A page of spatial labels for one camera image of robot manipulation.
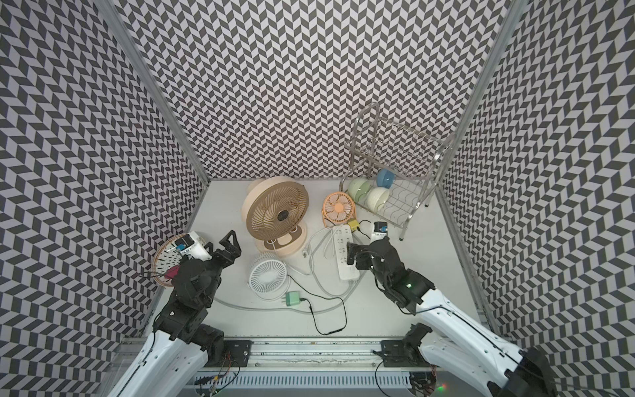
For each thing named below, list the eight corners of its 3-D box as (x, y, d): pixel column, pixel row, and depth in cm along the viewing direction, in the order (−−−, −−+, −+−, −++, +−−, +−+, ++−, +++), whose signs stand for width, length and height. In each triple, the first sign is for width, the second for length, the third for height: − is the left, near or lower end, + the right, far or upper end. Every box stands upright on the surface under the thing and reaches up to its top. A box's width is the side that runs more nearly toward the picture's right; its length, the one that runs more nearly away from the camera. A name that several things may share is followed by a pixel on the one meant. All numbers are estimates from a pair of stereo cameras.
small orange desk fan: (322, 227, 102) (322, 214, 95) (323, 205, 110) (322, 192, 103) (354, 227, 102) (356, 214, 95) (352, 205, 110) (354, 192, 103)
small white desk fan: (255, 301, 85) (246, 288, 75) (263, 262, 94) (255, 245, 84) (288, 301, 85) (282, 288, 75) (292, 262, 94) (288, 245, 84)
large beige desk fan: (261, 260, 94) (235, 208, 69) (268, 221, 106) (249, 164, 80) (307, 260, 94) (298, 208, 69) (309, 221, 106) (303, 164, 80)
